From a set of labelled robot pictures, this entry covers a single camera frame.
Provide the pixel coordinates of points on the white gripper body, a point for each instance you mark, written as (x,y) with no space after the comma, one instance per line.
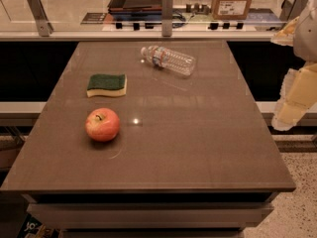
(307,34)

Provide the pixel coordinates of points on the printed package on floor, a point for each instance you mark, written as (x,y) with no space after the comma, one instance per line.
(33,228)

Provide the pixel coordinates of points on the left metal railing post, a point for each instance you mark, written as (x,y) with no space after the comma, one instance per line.
(43,24)

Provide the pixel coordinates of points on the brown cardboard box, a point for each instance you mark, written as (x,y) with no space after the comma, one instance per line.
(230,9)

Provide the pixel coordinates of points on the right metal railing post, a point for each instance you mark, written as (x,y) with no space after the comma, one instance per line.
(291,9)

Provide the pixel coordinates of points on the red apple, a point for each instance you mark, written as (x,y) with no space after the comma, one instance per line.
(102,125)

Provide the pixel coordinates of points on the middle metal railing post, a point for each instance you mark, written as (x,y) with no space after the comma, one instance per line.
(166,17)

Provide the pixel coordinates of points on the metal railing post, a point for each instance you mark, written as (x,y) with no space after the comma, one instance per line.
(43,24)
(166,17)
(291,9)

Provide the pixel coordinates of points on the green and yellow sponge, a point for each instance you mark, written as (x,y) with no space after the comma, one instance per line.
(109,85)

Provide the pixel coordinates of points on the clear plastic water bottle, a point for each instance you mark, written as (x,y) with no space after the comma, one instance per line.
(165,58)

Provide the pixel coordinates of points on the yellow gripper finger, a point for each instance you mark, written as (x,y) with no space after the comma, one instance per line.
(284,37)
(298,94)

